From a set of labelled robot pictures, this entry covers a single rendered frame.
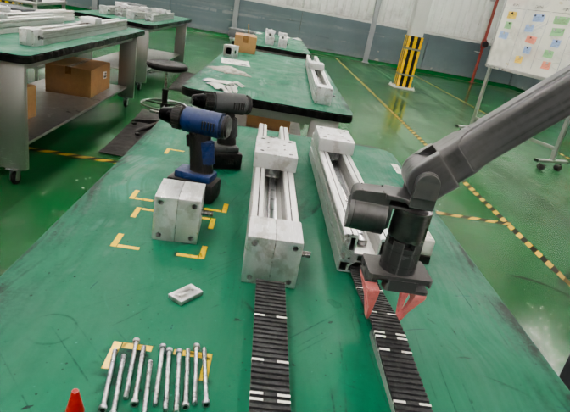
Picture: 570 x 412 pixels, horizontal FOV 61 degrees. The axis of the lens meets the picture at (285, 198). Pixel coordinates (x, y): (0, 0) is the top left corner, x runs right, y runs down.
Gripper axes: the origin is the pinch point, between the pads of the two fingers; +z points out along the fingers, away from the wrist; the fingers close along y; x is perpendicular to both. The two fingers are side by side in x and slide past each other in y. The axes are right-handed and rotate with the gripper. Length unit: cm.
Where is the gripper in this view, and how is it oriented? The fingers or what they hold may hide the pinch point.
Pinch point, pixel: (382, 314)
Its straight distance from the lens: 84.3
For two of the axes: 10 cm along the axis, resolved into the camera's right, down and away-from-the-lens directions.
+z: -1.7, 9.1, 3.7
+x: 0.3, 3.8, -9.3
